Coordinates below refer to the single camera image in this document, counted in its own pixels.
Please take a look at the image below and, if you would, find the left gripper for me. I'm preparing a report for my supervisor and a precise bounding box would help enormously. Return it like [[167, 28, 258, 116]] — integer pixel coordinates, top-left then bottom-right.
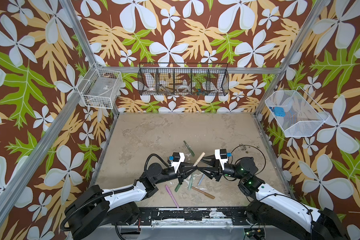
[[154, 162, 197, 187]]

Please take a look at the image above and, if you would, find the dark green pen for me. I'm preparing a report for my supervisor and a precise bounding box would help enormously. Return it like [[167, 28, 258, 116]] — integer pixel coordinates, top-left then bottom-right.
[[175, 184, 182, 193], [183, 141, 195, 157]]

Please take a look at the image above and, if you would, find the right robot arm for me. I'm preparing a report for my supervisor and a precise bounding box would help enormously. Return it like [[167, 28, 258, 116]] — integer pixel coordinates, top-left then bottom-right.
[[198, 156, 350, 240]]

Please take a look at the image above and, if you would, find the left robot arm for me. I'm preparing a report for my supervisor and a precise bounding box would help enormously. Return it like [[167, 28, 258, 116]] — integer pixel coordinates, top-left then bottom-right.
[[60, 153, 198, 240]]

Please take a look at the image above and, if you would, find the blue pen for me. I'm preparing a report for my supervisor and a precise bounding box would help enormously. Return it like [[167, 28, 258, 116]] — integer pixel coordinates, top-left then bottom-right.
[[198, 174, 205, 186]]

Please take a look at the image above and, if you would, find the pink pen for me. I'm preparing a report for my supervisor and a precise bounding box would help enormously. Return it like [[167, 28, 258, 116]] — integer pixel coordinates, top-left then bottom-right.
[[165, 185, 180, 208]]

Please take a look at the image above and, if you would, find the brown pen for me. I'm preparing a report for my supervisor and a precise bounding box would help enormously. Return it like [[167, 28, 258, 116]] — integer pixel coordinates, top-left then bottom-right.
[[192, 187, 215, 200]]

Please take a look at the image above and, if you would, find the white tape roll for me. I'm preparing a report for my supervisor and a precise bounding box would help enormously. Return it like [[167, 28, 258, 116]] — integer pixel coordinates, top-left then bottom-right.
[[177, 85, 191, 93]]

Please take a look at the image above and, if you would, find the blue object in basket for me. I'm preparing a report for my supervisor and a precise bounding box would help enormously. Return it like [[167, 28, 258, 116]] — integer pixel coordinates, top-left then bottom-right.
[[272, 107, 286, 118]]

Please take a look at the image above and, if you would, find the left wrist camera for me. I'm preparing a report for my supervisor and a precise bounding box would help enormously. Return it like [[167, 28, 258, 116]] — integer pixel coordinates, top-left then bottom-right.
[[169, 153, 185, 173]]

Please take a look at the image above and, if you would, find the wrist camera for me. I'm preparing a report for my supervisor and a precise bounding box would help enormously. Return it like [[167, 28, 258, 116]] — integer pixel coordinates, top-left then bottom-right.
[[215, 149, 229, 170], [169, 153, 185, 173]]

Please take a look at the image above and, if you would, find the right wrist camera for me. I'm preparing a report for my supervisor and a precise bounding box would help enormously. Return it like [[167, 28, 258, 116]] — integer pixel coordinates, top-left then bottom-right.
[[215, 149, 229, 170]]

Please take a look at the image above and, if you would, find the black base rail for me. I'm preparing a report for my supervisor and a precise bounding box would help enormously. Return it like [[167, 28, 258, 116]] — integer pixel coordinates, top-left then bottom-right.
[[121, 207, 252, 226]]

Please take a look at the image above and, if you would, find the black wire basket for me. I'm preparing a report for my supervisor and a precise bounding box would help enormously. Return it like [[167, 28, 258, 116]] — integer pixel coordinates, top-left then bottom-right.
[[137, 63, 230, 96]]

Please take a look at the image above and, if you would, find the white wire basket right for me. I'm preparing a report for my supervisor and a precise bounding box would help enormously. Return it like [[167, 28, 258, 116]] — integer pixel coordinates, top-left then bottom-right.
[[265, 87, 330, 138]]

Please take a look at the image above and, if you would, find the white wire basket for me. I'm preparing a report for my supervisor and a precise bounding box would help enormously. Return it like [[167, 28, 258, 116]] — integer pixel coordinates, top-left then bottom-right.
[[265, 87, 330, 138], [78, 68, 123, 109]]

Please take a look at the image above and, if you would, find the white wire basket left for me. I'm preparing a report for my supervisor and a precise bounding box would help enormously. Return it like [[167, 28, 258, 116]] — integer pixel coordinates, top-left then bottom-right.
[[78, 68, 123, 109]]

